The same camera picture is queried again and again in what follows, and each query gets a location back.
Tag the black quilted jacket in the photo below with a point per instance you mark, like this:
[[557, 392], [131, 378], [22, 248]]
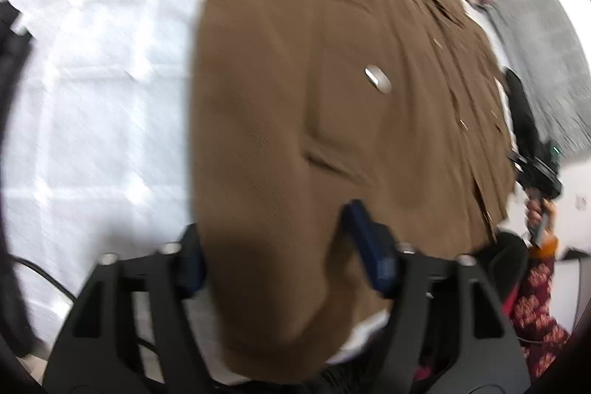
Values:
[[15, 49]]

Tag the grey quilted bedspread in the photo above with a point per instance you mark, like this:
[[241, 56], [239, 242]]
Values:
[[544, 50]]

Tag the person's right hand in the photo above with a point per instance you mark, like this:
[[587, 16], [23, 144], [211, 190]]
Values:
[[540, 217]]

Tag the black chair seat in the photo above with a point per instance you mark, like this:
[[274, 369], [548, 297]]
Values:
[[504, 261]]

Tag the brown coat with fur collar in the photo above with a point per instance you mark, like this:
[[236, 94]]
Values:
[[297, 107]]

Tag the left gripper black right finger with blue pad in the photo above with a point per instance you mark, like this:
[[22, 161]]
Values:
[[447, 331]]

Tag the grey checked bed blanket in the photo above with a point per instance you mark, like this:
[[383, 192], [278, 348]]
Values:
[[96, 157]]

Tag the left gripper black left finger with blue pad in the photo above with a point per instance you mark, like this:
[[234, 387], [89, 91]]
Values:
[[128, 331]]

